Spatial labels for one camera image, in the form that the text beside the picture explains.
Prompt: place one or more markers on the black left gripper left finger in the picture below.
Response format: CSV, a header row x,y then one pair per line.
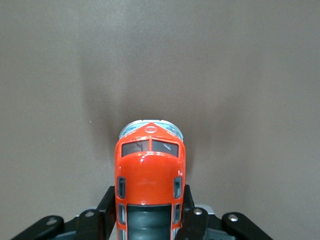
x,y
100,220

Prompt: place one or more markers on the orange toy bus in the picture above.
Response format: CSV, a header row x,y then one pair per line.
x,y
150,170

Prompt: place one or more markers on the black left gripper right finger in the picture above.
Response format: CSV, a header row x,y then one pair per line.
x,y
193,222

